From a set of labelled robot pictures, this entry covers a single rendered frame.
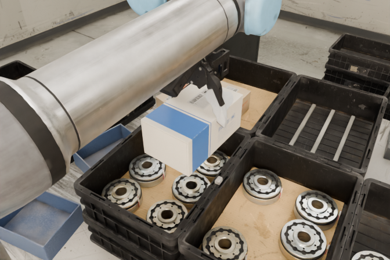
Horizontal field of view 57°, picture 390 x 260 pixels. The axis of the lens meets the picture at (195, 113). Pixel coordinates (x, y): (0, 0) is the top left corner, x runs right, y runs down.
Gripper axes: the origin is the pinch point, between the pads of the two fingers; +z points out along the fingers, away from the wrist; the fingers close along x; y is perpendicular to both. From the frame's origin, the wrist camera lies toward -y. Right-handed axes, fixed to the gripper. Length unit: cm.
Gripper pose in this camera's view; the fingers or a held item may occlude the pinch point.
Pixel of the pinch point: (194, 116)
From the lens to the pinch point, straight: 76.6
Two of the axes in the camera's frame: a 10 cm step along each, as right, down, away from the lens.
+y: 5.9, -4.7, 6.5
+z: 0.0, 8.1, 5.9
